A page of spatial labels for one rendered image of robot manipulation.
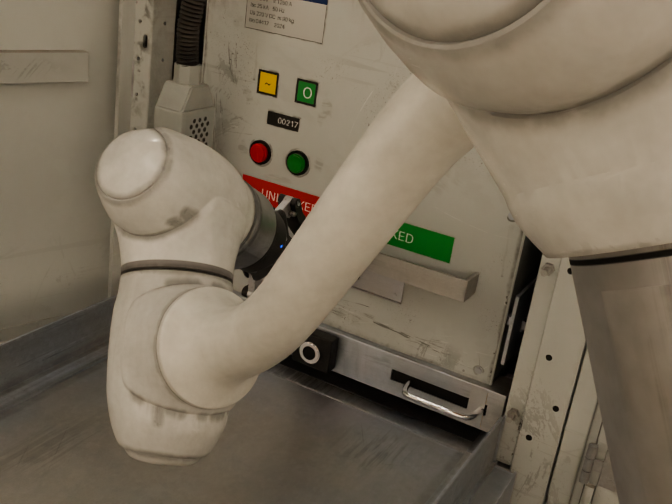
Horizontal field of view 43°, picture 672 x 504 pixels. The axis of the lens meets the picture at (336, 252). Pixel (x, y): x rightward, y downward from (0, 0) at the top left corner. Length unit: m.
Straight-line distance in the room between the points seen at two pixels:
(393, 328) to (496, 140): 0.90
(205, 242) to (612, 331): 0.53
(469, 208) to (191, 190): 0.43
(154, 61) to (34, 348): 0.42
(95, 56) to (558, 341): 0.72
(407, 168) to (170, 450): 0.32
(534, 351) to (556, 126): 0.81
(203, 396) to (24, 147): 0.61
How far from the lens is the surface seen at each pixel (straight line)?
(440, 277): 1.05
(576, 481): 1.10
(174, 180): 0.73
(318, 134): 1.13
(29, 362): 1.17
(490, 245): 1.06
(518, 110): 0.24
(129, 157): 0.74
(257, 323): 0.64
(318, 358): 1.18
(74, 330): 1.21
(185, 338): 0.70
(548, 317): 1.02
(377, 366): 1.17
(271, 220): 0.88
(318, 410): 1.15
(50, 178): 1.26
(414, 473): 1.07
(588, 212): 0.25
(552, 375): 1.04
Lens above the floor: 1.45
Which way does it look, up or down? 21 degrees down
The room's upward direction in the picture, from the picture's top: 8 degrees clockwise
